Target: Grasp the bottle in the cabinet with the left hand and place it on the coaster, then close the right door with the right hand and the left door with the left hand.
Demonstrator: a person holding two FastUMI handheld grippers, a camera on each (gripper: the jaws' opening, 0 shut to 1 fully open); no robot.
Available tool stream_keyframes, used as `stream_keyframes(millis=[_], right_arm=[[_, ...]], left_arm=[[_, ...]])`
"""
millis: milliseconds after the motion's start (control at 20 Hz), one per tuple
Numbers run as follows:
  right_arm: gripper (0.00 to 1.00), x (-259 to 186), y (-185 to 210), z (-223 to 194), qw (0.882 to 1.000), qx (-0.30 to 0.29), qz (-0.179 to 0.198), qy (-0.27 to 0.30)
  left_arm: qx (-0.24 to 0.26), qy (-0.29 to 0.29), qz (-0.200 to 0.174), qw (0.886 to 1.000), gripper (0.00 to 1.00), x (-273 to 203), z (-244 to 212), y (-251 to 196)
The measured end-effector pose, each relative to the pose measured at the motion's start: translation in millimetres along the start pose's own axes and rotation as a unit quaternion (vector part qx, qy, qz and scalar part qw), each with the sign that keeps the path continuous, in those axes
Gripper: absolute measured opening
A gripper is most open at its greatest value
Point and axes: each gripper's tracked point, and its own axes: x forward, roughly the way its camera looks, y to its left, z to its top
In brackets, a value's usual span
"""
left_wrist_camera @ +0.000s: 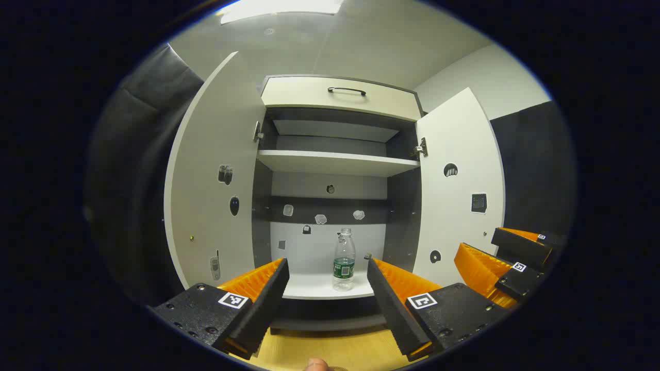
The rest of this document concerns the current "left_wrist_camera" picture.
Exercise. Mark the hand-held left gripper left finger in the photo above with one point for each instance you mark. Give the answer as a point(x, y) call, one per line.
point(268, 304)

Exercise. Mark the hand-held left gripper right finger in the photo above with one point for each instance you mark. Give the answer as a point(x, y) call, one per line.
point(392, 309)

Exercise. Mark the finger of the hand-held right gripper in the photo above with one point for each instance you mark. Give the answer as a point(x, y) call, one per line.
point(515, 282)
point(521, 247)

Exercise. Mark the clear plastic bottle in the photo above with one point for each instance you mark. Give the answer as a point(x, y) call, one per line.
point(344, 268)

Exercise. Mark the white cabinet door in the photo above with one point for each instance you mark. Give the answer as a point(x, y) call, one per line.
point(211, 144)
point(454, 216)

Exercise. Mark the grey and white cabinet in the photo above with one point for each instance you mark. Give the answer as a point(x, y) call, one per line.
point(330, 206)

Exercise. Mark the metal door hinge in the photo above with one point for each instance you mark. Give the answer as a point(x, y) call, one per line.
point(421, 148)
point(258, 132)

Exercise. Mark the white cabinet shelf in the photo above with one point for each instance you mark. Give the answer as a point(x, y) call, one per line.
point(335, 164)

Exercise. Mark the cream cabinet drawer front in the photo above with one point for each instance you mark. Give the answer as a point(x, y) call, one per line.
point(309, 95)

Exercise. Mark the ceiling light panel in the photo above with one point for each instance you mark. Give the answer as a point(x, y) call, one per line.
point(278, 7)

